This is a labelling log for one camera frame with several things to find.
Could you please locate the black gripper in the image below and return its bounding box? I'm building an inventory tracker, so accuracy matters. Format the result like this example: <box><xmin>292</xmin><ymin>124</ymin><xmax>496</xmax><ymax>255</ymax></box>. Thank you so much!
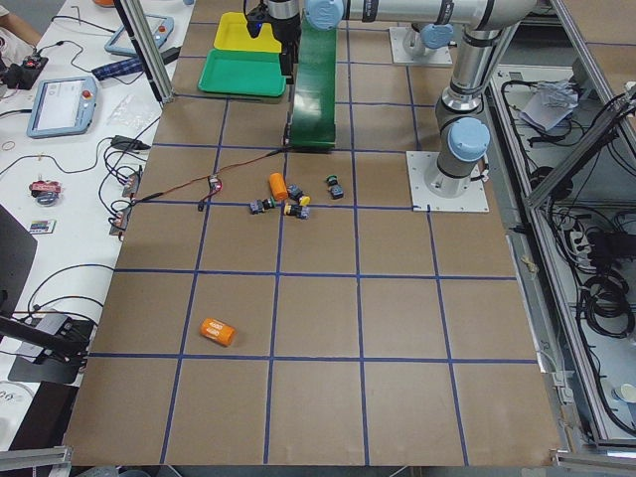
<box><xmin>243</xmin><ymin>0</ymin><xmax>301</xmax><ymax>84</ymax></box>

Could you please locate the plain orange cylinder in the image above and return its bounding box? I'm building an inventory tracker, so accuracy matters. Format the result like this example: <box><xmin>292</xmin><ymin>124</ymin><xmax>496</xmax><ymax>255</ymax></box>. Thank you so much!
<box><xmin>268</xmin><ymin>172</ymin><xmax>288</xmax><ymax>202</ymax></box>

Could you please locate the yellow push button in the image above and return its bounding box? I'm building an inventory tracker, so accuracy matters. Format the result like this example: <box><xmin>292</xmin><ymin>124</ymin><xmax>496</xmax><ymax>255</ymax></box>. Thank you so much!
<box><xmin>283</xmin><ymin>203</ymin><xmax>310</xmax><ymax>220</ymax></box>
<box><xmin>287</xmin><ymin>184</ymin><xmax>311</xmax><ymax>207</ymax></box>

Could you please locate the green push button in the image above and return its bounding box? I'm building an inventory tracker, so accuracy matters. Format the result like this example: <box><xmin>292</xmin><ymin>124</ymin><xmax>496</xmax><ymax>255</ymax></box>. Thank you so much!
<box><xmin>325</xmin><ymin>175</ymin><xmax>344</xmax><ymax>200</ymax></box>
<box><xmin>249</xmin><ymin>197</ymin><xmax>277</xmax><ymax>215</ymax></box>

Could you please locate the orange cylinder with 4680 label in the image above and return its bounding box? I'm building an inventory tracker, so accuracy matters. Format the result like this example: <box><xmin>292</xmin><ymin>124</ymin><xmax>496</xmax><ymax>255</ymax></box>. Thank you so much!
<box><xmin>200</xmin><ymin>318</ymin><xmax>236</xmax><ymax>347</ymax></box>

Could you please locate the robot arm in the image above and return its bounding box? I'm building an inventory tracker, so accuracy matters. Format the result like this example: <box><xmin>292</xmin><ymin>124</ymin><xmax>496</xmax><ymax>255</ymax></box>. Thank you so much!
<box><xmin>243</xmin><ymin>0</ymin><xmax>301</xmax><ymax>84</ymax></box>
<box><xmin>305</xmin><ymin>1</ymin><xmax>517</xmax><ymax>199</ymax></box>

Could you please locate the green plastic tray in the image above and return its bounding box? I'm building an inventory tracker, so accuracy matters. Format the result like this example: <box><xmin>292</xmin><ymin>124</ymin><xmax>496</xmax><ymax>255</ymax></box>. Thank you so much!
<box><xmin>198</xmin><ymin>49</ymin><xmax>286</xmax><ymax>97</ymax></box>

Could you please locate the yellow plastic tray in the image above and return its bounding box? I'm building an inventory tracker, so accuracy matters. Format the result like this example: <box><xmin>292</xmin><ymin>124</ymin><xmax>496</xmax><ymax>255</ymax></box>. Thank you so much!
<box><xmin>214</xmin><ymin>12</ymin><xmax>281</xmax><ymax>54</ymax></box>

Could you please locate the green conveyor belt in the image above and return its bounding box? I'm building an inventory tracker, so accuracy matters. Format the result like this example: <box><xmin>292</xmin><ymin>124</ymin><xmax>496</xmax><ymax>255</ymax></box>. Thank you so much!
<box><xmin>287</xmin><ymin>18</ymin><xmax>337</xmax><ymax>150</ymax></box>

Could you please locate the small motor controller board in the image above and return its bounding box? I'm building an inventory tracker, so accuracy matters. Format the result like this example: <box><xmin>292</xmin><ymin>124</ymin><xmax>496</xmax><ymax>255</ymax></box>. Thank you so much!
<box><xmin>209</xmin><ymin>176</ymin><xmax>223</xmax><ymax>195</ymax></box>

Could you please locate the blue plaid pouch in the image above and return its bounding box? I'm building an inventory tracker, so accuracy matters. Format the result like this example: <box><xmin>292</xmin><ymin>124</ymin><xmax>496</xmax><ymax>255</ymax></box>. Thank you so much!
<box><xmin>91</xmin><ymin>46</ymin><xmax>182</xmax><ymax>81</ymax></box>

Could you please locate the teach pendant near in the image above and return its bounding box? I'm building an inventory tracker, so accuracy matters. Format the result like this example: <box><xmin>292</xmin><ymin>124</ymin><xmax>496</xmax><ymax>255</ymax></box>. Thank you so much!
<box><xmin>26</xmin><ymin>77</ymin><xmax>98</xmax><ymax>139</ymax></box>

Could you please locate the crumpled white paper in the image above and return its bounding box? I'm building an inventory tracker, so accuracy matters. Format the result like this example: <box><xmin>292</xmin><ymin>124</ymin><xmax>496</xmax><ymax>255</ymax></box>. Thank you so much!
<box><xmin>519</xmin><ymin>79</ymin><xmax>578</xmax><ymax>132</ymax></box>

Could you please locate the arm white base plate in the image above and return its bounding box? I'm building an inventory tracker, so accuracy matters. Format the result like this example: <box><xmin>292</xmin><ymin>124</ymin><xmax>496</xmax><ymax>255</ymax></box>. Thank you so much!
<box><xmin>405</xmin><ymin>151</ymin><xmax>489</xmax><ymax>214</ymax></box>
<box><xmin>389</xmin><ymin>24</ymin><xmax>454</xmax><ymax>68</ymax></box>

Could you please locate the aluminium frame post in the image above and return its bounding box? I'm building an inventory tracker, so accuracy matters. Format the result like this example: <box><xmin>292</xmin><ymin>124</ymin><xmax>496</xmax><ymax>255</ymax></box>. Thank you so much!
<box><xmin>114</xmin><ymin>0</ymin><xmax>174</xmax><ymax>104</ymax></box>

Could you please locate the red black conveyor cable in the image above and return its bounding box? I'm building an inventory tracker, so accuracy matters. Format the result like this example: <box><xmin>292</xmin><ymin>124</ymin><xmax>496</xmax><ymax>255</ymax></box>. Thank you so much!
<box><xmin>132</xmin><ymin>146</ymin><xmax>289</xmax><ymax>214</ymax></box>

